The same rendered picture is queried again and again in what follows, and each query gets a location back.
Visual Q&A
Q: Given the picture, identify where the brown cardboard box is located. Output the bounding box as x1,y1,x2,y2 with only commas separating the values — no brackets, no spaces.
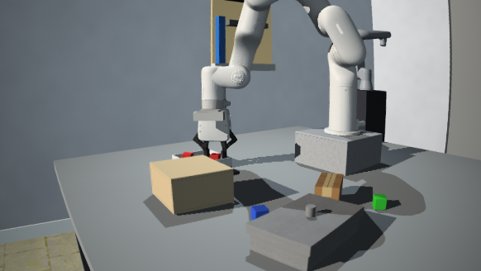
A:
314,173,344,200

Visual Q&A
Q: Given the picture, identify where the red block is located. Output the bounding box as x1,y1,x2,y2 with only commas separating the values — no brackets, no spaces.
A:
210,153,221,160
182,152,193,158

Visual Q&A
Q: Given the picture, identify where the light wooden cabinet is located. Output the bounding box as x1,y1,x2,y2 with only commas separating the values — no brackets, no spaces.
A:
150,155,240,215

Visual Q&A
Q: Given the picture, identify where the blue block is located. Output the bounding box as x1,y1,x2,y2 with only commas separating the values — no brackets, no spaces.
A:
251,205,269,220

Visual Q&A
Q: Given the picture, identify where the small green block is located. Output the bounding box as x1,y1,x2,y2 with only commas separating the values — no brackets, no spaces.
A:
372,194,388,210

